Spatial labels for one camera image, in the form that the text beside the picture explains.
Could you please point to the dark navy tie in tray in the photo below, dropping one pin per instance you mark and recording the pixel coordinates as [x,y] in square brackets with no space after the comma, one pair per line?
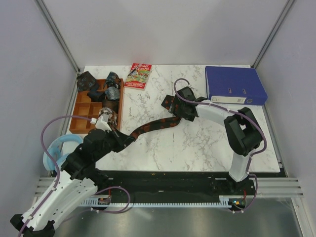
[95,95]

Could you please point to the aluminium frame post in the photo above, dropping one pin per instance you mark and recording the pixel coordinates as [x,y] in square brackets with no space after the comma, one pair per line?
[273,32]
[55,30]

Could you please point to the rolled grey blue tie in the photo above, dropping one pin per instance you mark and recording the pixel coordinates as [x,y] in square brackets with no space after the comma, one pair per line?
[112,94]

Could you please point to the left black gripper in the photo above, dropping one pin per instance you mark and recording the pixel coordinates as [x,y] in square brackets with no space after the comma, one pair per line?
[122,140]

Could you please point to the left aluminium frame post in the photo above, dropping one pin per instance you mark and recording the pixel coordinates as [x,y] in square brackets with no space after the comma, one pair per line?
[55,30]

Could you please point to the rolled teal patterned tie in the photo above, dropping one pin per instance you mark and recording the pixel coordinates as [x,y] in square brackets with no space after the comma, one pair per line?
[112,80]

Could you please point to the aluminium extrusion rail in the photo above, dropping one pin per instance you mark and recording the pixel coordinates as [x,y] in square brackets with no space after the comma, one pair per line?
[268,187]

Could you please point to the right aluminium frame post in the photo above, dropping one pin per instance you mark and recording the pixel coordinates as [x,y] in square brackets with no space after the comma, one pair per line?
[273,32]

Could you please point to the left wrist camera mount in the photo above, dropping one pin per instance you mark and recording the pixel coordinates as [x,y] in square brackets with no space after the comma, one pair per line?
[101,122]

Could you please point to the blue ring binder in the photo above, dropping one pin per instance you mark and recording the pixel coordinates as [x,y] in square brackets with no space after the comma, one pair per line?
[234,85]

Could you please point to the red paperback book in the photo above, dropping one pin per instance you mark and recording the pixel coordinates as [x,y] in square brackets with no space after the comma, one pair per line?
[138,76]

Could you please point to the dark blue patterned tie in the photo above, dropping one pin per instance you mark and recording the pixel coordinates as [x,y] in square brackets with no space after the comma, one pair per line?
[85,81]

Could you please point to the black tie orange flowers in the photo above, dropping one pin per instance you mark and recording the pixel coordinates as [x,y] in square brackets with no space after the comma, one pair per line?
[159,124]

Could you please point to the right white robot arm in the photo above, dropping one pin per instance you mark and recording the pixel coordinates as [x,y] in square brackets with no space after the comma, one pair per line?
[243,131]

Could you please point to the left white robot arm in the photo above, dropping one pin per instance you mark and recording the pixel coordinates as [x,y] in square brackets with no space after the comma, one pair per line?
[78,179]

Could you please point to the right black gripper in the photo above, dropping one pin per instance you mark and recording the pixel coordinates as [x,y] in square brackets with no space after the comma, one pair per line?
[176,101]

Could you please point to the wooden compartment tray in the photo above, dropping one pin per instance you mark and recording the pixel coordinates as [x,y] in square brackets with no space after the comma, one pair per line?
[84,107]

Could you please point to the white slotted cable duct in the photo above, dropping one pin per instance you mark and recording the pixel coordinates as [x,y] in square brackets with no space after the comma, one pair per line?
[100,202]

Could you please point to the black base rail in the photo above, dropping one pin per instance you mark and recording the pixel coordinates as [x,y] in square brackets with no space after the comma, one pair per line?
[168,186]

